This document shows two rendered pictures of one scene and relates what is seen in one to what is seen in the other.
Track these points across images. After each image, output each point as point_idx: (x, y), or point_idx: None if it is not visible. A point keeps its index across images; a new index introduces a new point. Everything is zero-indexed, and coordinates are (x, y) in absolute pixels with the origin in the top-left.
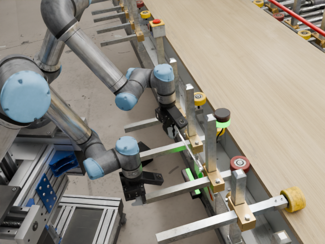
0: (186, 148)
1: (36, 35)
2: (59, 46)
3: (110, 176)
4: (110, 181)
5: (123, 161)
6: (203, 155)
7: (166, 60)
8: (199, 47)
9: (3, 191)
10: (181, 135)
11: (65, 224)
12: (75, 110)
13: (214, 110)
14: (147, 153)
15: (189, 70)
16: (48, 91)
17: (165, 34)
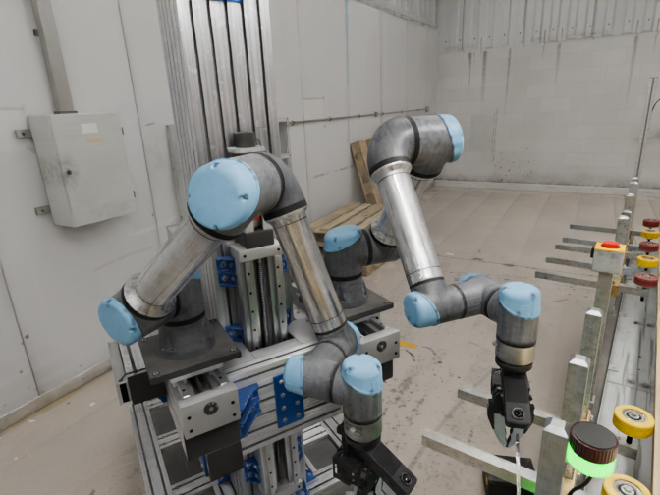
0: (533, 492)
1: (496, 256)
2: None
3: (448, 476)
4: (442, 483)
5: (338, 392)
6: None
7: (650, 350)
8: None
9: (223, 345)
10: (519, 447)
11: (327, 482)
12: (473, 359)
13: (580, 421)
14: (452, 443)
15: (656, 367)
16: (244, 194)
17: (620, 272)
